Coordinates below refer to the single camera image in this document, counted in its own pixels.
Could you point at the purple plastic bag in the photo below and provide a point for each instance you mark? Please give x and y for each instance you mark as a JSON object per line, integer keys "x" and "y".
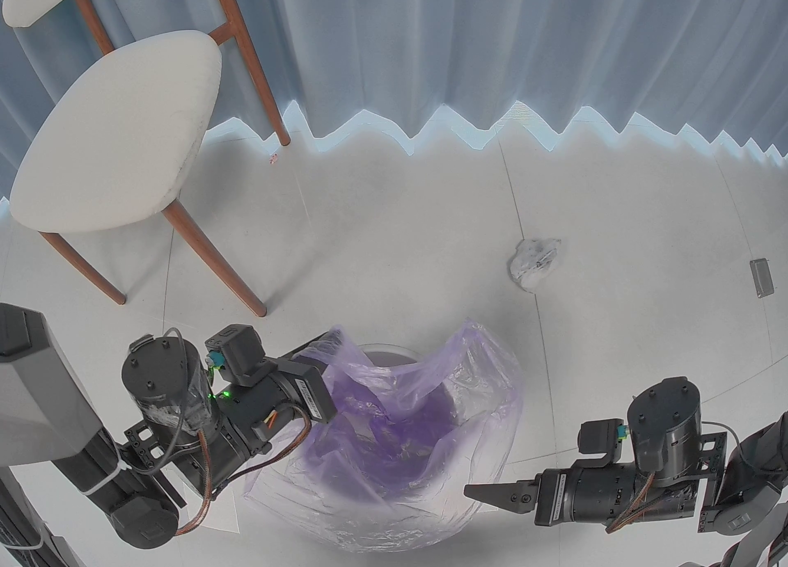
{"x": 431, "y": 423}

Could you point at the white plastic wrapper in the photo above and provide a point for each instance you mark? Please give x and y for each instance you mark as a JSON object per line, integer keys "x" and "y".
{"x": 535, "y": 263}

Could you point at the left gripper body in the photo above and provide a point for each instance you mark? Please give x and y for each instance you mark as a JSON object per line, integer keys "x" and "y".
{"x": 271, "y": 410}

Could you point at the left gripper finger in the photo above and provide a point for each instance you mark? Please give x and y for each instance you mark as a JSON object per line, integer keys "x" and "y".
{"x": 317, "y": 350}

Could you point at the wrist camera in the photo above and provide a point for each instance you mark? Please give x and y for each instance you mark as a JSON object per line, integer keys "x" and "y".
{"x": 596, "y": 435}
{"x": 237, "y": 349}

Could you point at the white padded wooden chair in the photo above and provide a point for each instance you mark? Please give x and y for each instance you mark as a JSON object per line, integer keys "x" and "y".
{"x": 123, "y": 140}

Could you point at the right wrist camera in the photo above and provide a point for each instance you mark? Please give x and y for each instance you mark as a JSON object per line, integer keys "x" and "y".
{"x": 596, "y": 435}

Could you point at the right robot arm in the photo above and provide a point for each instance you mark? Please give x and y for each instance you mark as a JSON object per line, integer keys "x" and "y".
{"x": 665, "y": 417}

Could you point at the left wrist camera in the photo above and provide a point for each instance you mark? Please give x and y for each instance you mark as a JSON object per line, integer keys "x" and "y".
{"x": 237, "y": 349}

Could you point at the pale blue curtain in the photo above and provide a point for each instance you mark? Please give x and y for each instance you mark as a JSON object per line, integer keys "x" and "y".
{"x": 492, "y": 29}

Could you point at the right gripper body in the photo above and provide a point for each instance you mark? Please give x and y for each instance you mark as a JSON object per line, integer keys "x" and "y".
{"x": 591, "y": 497}

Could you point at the white trash bin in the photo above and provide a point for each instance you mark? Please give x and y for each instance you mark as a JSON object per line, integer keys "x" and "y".
{"x": 394, "y": 350}

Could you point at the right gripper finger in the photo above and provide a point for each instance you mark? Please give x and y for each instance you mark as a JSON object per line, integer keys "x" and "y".
{"x": 514, "y": 497}

